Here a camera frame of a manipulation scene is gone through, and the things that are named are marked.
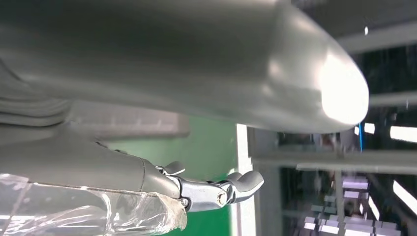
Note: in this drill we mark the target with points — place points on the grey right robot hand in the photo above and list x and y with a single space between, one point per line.
179 58

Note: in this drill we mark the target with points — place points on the clear plastic film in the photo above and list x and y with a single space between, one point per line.
81 215

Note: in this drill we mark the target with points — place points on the green conveyor belt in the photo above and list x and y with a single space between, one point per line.
208 146

